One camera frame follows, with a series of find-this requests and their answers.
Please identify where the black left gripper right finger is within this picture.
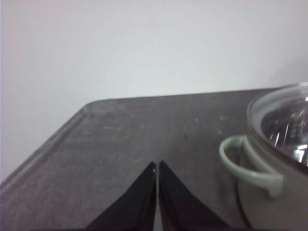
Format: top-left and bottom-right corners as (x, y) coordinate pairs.
(158, 161), (238, 231)

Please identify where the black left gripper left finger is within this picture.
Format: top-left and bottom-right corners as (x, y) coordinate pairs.
(85, 162), (156, 231)

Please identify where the glass steamer lid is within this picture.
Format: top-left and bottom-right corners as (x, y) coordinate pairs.
(247, 82), (308, 168)

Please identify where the green electric steamer pot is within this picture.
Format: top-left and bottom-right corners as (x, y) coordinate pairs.
(219, 136), (308, 229)

